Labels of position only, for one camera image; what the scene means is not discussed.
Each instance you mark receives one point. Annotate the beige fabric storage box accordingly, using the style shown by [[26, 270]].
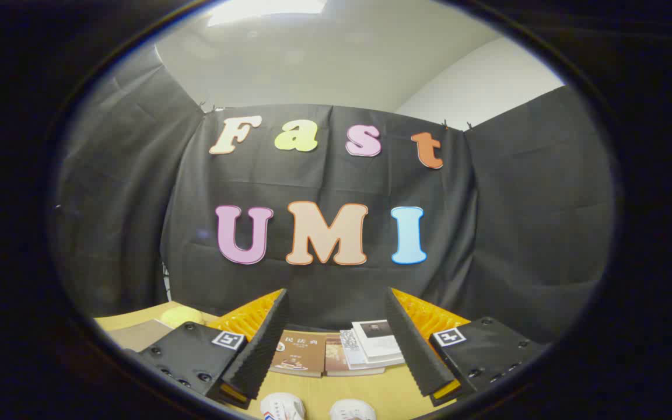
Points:
[[137, 335]]

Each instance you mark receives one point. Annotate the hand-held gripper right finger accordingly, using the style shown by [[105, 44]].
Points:
[[412, 344]]

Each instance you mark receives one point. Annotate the white canvas shoe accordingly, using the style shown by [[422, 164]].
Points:
[[282, 407], [352, 410]]

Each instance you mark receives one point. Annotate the yellow plush toy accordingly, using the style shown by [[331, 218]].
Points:
[[181, 316]]

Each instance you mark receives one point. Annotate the white patterned book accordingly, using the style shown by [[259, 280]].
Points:
[[352, 347]]

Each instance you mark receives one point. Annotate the white book with dark photo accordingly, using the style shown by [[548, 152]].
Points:
[[380, 344]]

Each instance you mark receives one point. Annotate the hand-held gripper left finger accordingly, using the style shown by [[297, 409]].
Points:
[[266, 338]]

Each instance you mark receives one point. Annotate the brown book with illustrated cover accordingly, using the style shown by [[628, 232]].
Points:
[[301, 353]]

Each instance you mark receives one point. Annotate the plain brown book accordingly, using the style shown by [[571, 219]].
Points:
[[335, 356]]

